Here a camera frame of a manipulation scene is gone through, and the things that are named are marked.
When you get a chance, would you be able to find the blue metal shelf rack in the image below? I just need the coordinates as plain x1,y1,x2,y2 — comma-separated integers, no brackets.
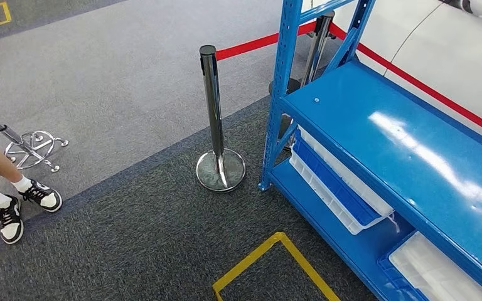
258,0,482,301

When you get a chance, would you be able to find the red barrier belt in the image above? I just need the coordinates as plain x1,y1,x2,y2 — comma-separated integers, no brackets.
215,21,318,62
328,23,482,143

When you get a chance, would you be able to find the yellow floor tape square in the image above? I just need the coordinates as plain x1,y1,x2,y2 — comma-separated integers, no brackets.
212,231,341,301

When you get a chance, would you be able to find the white car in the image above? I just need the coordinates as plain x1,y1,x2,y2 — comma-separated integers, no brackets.
301,0,482,151

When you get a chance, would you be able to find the chrome stanchion post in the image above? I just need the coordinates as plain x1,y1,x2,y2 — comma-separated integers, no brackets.
195,45,247,193
267,10,336,97

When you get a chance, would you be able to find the person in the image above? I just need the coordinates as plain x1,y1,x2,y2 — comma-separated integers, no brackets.
0,136,64,245

